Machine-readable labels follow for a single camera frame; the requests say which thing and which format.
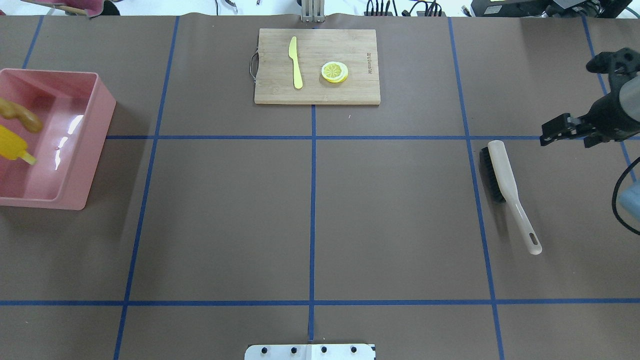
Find yellow plastic knife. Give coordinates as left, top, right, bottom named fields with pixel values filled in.
left=288, top=36, right=304, bottom=90

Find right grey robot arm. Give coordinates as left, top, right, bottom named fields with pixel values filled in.
left=539, top=47, right=639, bottom=149

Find white brush with black bristles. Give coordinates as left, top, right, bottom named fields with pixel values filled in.
left=479, top=140, right=543, bottom=255

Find bamboo cutting board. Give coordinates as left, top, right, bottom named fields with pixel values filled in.
left=251, top=28, right=381, bottom=106

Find yellow lemon slices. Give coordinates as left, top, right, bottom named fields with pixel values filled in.
left=320, top=61, right=349, bottom=84

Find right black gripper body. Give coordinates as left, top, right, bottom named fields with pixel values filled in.
left=580, top=47, right=640, bottom=148

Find yellow toy corn cob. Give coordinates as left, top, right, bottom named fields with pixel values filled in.
left=0, top=125, right=37, bottom=166

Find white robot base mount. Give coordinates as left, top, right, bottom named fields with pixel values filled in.
left=244, top=343, right=377, bottom=360

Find tan toy ginger root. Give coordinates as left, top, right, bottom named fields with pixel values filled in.
left=0, top=98, right=44, bottom=133

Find pink plastic bin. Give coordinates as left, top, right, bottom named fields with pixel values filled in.
left=0, top=68, right=117, bottom=211

